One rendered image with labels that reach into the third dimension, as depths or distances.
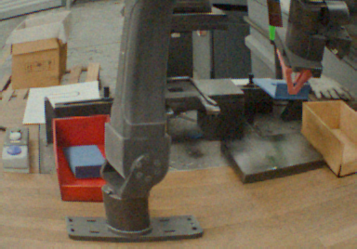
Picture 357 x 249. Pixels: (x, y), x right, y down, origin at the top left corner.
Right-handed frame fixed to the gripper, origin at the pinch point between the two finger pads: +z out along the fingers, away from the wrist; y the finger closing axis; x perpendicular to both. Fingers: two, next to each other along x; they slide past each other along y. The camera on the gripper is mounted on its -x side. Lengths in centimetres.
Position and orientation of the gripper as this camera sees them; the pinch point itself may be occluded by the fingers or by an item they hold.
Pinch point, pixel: (292, 88)
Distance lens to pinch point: 104.5
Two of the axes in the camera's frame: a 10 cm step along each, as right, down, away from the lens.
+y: -1.4, -6.9, 7.1
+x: -9.8, 0.2, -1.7
